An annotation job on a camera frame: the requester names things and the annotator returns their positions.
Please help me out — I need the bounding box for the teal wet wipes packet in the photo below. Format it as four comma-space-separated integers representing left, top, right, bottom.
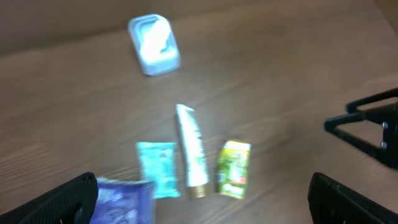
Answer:
136, 142, 180, 199

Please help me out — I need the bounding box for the yellow green sachet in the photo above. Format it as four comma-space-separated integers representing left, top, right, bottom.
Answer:
217, 140, 251, 199

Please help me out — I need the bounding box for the purple sanitary pad pack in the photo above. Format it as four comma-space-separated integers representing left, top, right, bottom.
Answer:
90, 177, 155, 224

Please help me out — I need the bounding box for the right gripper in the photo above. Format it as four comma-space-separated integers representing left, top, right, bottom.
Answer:
324, 88, 398, 169

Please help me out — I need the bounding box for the white barcode scanner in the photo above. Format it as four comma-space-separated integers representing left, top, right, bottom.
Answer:
127, 14, 181, 76

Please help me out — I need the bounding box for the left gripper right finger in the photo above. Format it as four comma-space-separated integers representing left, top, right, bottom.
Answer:
308, 172, 397, 224

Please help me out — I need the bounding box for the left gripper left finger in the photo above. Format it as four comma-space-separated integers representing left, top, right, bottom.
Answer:
1, 172, 98, 224

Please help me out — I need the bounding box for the white tube with gold cap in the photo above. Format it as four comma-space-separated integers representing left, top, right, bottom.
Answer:
176, 104, 210, 198

